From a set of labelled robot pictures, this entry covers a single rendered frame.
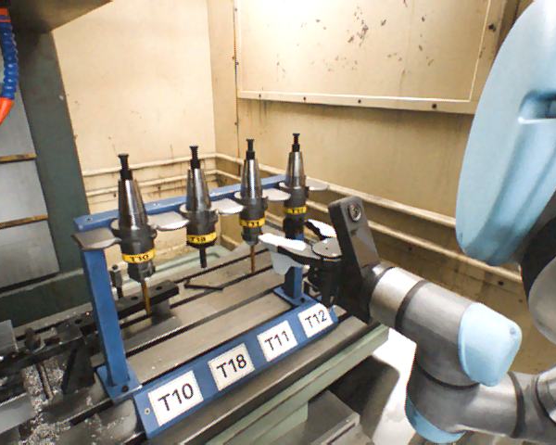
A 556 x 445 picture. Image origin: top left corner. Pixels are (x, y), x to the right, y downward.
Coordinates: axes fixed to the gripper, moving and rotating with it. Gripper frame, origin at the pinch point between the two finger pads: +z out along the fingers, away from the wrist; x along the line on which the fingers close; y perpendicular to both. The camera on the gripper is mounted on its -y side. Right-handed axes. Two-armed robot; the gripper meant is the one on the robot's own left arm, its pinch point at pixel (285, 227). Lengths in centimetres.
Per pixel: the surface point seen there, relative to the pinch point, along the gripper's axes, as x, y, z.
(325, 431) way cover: 5.4, 45.5, -9.5
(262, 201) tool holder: 0.7, -2.3, 7.4
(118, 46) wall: 11, -31, 109
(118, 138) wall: 6, 2, 107
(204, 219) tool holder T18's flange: -11.3, -1.7, 7.7
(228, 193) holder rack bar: -2.7, -2.9, 13.5
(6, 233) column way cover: -37, 16, 68
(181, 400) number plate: -21.4, 26.1, 0.4
